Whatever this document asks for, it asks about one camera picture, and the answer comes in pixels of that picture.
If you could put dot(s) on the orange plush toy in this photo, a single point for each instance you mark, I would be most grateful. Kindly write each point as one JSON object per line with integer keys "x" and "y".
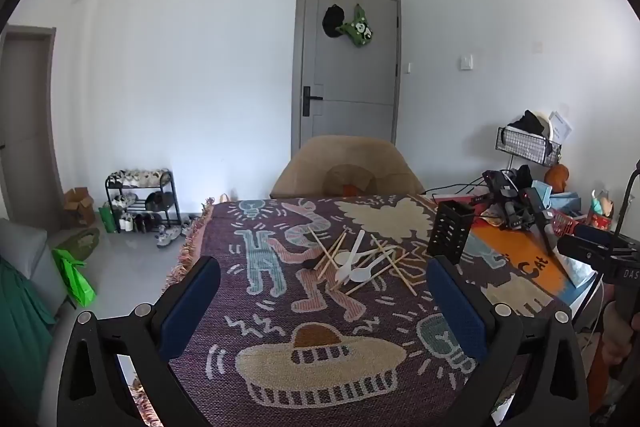
{"x": 557, "y": 177}

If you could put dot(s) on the black cloth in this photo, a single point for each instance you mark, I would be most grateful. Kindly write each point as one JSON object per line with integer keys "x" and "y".
{"x": 527, "y": 122}

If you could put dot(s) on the grey panel door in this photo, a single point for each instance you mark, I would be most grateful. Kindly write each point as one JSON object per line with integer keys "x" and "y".
{"x": 350, "y": 72}

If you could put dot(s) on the black hat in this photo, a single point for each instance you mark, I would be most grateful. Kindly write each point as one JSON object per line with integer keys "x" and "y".
{"x": 332, "y": 22}

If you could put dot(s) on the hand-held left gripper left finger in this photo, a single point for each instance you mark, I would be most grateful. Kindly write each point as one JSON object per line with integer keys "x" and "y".
{"x": 192, "y": 307}

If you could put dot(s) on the printed fringed blanket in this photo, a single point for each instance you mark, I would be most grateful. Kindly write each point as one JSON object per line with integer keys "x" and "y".
{"x": 350, "y": 337}

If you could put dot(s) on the white plastic bag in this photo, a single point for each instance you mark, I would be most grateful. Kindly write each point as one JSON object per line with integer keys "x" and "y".
{"x": 575, "y": 269}

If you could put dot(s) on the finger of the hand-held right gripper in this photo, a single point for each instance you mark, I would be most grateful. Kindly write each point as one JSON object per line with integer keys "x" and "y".
{"x": 590, "y": 232}
{"x": 580, "y": 248}

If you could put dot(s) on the dark green cloth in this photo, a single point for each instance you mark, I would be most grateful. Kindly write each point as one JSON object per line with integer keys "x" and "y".
{"x": 20, "y": 332}

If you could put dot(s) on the green floor mat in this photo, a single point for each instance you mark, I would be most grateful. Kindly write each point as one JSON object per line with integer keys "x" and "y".
{"x": 82, "y": 242}

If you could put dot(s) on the yellow bag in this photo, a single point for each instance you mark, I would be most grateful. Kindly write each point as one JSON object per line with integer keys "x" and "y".
{"x": 223, "y": 198}

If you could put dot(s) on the grey sneaker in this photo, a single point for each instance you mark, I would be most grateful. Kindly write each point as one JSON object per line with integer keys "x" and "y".
{"x": 187, "y": 227}
{"x": 169, "y": 237}

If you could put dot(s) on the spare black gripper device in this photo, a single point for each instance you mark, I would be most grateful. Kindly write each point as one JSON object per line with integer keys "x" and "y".
{"x": 497, "y": 184}
{"x": 537, "y": 212}

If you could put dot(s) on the black slotted utensil holder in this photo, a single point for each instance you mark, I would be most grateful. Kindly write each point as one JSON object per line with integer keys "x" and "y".
{"x": 450, "y": 232}

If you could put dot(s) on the black gooseneck tube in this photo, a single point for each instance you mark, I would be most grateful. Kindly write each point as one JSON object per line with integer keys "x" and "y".
{"x": 625, "y": 197}

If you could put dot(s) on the person's right hand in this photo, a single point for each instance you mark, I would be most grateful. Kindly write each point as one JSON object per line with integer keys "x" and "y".
{"x": 609, "y": 337}

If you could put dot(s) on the red plastic basket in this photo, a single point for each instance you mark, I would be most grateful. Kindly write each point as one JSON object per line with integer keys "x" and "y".
{"x": 564, "y": 222}

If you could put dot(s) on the orange cushion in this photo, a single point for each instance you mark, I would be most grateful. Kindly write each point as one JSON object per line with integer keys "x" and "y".
{"x": 351, "y": 189}

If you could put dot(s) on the light blue box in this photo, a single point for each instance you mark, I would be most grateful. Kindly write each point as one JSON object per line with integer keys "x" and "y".
{"x": 542, "y": 192}

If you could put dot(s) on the black pouch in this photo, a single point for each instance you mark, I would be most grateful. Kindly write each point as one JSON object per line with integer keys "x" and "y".
{"x": 525, "y": 176}

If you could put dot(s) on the green panda bag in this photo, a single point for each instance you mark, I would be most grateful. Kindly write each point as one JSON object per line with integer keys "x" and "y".
{"x": 357, "y": 32}

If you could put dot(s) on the white light switch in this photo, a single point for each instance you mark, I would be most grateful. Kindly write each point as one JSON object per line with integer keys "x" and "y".
{"x": 466, "y": 62}

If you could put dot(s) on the plain grey door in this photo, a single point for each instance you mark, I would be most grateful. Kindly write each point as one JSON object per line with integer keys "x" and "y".
{"x": 25, "y": 132}

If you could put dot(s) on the black shoe rack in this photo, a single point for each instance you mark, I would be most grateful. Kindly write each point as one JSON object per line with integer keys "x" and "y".
{"x": 175, "y": 197}

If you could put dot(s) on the dark green shopping bag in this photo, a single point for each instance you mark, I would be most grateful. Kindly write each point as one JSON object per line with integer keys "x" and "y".
{"x": 107, "y": 217}

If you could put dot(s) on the bundle of wooden chopsticks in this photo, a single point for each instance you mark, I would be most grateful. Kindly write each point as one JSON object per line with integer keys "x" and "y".
{"x": 327, "y": 259}

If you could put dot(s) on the colourful jar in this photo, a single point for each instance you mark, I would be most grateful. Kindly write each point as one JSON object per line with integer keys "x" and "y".
{"x": 599, "y": 212}

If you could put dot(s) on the bright green bag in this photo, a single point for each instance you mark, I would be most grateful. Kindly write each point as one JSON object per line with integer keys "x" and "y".
{"x": 75, "y": 274}

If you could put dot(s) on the cardboard box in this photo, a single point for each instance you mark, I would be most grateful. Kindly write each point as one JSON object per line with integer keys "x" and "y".
{"x": 77, "y": 207}

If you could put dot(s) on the tan upholstered chair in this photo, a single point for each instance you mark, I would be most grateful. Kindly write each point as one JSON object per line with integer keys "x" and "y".
{"x": 310, "y": 167}

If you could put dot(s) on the white round plate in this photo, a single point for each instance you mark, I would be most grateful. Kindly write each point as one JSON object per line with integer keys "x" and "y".
{"x": 550, "y": 124}

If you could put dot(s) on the rows of shoes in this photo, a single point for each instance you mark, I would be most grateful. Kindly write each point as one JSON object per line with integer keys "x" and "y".
{"x": 137, "y": 178}

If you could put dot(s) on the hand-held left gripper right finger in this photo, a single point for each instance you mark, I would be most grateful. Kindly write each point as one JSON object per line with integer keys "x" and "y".
{"x": 457, "y": 312}

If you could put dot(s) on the grey sofa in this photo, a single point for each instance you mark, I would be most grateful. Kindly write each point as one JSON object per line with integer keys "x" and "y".
{"x": 25, "y": 242}

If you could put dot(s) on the white paper sheet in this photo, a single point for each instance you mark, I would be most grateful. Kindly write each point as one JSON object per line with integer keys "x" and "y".
{"x": 562, "y": 127}

